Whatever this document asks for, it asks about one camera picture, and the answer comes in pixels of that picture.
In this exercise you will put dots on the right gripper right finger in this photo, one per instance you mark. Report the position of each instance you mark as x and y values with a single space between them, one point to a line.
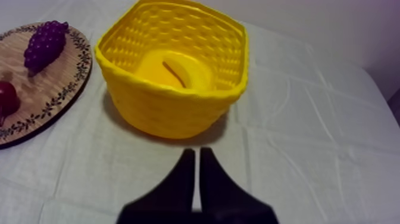
225 200

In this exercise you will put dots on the yellow toy banana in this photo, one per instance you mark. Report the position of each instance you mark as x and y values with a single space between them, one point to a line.
156 70

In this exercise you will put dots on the round wooden board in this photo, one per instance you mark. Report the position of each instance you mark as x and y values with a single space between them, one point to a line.
47 90

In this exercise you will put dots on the purple toy grapes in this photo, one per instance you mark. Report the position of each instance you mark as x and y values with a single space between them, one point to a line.
43 48

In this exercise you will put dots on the yellow plastic basket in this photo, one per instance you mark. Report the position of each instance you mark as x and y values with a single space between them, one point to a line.
168 106

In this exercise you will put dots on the small red fruit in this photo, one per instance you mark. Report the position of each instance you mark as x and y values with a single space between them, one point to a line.
7 99

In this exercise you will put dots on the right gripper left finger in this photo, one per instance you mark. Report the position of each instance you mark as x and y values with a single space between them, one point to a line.
170 197

